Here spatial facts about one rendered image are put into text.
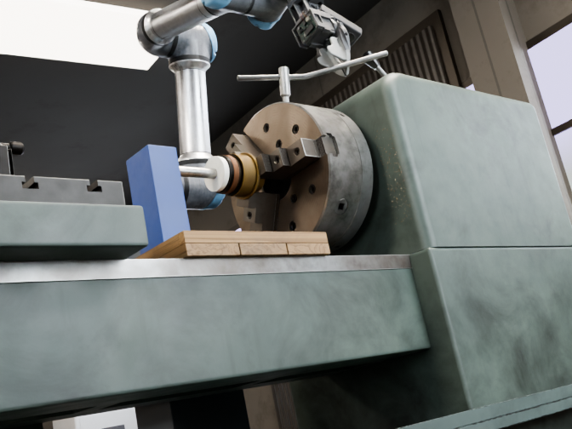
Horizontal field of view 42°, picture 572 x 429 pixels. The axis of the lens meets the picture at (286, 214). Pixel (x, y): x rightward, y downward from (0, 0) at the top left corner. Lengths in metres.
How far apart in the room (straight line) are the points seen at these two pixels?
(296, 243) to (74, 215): 0.43
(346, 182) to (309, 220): 0.10
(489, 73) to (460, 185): 2.70
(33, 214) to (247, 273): 0.38
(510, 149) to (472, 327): 0.52
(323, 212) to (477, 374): 0.42
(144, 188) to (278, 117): 0.36
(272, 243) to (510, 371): 0.58
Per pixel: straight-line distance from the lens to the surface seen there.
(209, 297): 1.15
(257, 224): 1.52
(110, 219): 1.02
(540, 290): 1.74
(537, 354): 1.66
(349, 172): 1.47
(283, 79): 1.62
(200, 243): 1.15
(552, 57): 4.22
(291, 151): 1.46
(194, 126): 2.09
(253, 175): 1.46
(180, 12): 1.92
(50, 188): 1.03
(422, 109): 1.62
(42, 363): 1.00
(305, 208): 1.48
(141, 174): 1.35
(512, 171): 1.82
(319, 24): 1.68
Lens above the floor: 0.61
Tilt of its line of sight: 15 degrees up
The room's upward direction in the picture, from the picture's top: 12 degrees counter-clockwise
